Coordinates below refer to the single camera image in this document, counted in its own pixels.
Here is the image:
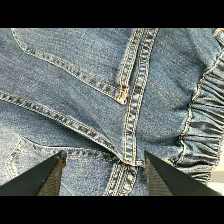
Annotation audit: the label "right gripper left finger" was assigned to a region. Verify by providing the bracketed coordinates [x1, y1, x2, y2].
[0, 150, 68, 197]

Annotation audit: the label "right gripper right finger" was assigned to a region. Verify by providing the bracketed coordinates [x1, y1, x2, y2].
[143, 150, 222, 197]

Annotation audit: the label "blue jeans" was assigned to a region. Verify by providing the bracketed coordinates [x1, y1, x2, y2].
[0, 27, 224, 197]

